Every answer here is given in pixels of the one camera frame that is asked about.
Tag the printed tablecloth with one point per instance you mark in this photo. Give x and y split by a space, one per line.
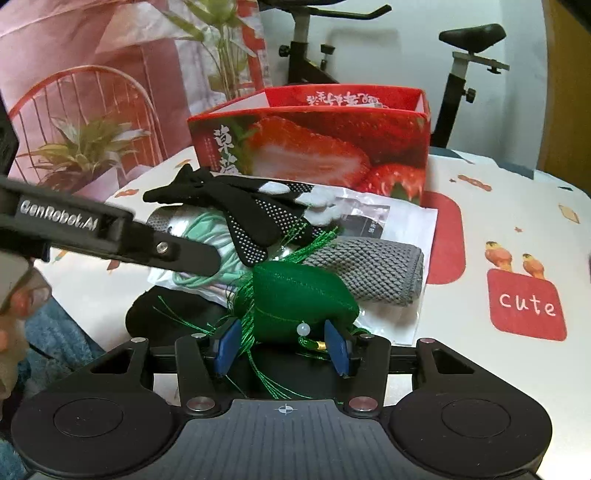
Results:
508 221

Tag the clear plastic bag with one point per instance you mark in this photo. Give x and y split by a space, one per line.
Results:
406 221

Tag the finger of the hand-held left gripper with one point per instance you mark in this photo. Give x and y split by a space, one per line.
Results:
184 251

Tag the red strawberry print box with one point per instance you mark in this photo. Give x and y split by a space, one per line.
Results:
323 138

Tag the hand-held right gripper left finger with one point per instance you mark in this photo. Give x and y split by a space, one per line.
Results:
226 347

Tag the pink plant print curtain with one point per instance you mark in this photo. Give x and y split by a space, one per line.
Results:
92 46

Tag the grey knitted cloth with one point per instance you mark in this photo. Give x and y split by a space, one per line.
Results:
378 267

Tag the person's left hand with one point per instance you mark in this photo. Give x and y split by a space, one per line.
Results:
18 323

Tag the black exercise bike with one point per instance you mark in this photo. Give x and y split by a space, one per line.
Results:
475 34

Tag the wooden door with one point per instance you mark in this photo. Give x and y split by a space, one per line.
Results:
568 92

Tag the black dotted glove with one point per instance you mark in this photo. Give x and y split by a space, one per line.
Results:
240 203

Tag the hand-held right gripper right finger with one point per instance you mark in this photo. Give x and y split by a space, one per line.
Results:
339 353

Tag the blue cloth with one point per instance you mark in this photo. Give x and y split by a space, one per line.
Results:
55 341

